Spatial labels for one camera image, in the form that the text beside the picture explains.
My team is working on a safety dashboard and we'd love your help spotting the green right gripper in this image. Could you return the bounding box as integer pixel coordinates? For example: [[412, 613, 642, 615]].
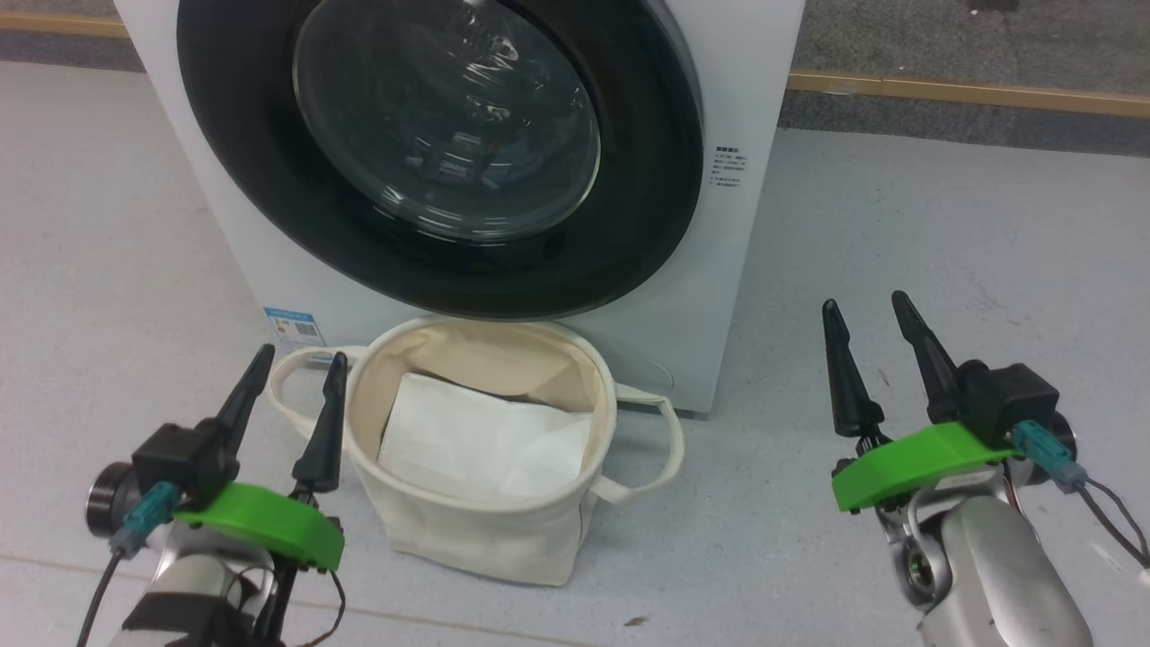
[[821, 290, 1022, 516]]

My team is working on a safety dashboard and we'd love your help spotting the right camera cable teal plug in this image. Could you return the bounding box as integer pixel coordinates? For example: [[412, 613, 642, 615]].
[[1010, 421, 1150, 569]]

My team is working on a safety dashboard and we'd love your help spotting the cream fabric laundry basket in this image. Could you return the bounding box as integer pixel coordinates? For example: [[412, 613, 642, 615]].
[[268, 315, 686, 588]]

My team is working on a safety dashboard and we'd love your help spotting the camera cable teal plug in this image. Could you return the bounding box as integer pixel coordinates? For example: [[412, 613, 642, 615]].
[[76, 482, 181, 647], [1010, 421, 1150, 569]]

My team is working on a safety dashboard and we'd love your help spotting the small black text label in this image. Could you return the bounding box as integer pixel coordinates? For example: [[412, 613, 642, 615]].
[[713, 146, 744, 196]]

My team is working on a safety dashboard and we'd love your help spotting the round drain filter cover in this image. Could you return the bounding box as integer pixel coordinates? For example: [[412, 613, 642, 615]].
[[632, 358, 676, 397]]

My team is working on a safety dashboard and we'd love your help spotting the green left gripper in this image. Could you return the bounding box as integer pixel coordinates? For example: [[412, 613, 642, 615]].
[[175, 344, 349, 572]]

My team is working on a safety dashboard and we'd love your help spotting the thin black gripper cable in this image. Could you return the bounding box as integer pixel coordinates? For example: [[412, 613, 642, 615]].
[[295, 566, 348, 647]]

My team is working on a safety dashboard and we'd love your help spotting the black round glass washer door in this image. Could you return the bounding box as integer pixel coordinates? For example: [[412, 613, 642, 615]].
[[176, 0, 705, 321]]

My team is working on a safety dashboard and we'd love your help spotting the blue energy label sticker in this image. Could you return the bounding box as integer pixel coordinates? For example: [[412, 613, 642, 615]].
[[263, 306, 326, 354]]

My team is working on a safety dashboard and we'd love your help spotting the white front-load washing machine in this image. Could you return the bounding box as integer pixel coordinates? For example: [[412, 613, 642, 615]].
[[112, 0, 807, 416]]

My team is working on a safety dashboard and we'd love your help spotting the left camera cable teal plug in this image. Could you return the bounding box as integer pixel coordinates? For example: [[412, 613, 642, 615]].
[[76, 482, 181, 647]]

